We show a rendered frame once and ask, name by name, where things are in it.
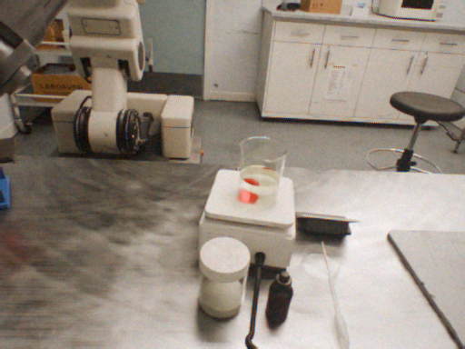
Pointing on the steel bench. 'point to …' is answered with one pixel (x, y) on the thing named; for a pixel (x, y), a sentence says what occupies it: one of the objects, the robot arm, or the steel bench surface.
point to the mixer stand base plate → (437, 272)
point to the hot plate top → (283, 215)
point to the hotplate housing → (253, 241)
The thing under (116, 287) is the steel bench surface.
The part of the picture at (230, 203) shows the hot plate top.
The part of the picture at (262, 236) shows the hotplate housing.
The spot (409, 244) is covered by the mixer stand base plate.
